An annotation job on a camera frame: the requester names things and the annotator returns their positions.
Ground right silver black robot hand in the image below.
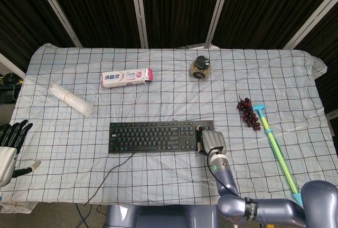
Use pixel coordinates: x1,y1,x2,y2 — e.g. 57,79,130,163
194,125,228,156

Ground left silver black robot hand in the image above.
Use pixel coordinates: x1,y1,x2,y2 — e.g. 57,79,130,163
0,119,42,188

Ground black computer keyboard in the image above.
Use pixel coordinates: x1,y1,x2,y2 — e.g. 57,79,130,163
108,120,218,155

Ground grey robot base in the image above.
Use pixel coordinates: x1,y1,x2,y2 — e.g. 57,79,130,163
105,204,220,228

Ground checked light blue tablecloth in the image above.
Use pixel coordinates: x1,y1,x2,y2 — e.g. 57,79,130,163
0,43,338,214

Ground dark red grape bunch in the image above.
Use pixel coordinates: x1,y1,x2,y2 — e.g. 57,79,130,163
237,97,262,131

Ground green blue toy water pump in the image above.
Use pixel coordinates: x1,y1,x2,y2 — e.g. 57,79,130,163
252,103,305,207

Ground glass jar with black lid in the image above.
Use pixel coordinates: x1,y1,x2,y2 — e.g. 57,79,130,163
188,55,212,80

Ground bundle of clear straws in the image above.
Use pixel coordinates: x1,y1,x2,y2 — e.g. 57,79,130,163
48,83,94,118

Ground pink white toothpaste box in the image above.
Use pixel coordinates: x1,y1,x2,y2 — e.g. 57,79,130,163
101,68,154,89

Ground grey metal partition post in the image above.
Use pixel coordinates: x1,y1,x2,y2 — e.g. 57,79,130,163
0,53,26,80
203,0,233,50
32,0,83,48
281,0,338,50
129,0,149,49

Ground blue floor cable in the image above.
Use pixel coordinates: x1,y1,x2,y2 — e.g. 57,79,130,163
75,203,89,228

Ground black keyboard cable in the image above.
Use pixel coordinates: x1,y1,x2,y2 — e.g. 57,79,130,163
83,152,135,206

